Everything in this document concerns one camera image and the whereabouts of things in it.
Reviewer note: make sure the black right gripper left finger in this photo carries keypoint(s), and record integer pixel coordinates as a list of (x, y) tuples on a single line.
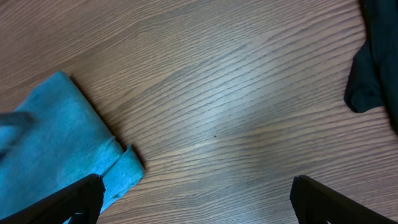
[(80, 202)]

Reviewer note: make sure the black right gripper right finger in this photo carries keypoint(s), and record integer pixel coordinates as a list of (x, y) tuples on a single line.
[(315, 203)]

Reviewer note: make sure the light blue denim jeans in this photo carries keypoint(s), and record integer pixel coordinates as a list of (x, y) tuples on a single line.
[(55, 138)]

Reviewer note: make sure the black garment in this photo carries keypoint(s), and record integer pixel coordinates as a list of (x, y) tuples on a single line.
[(372, 80)]

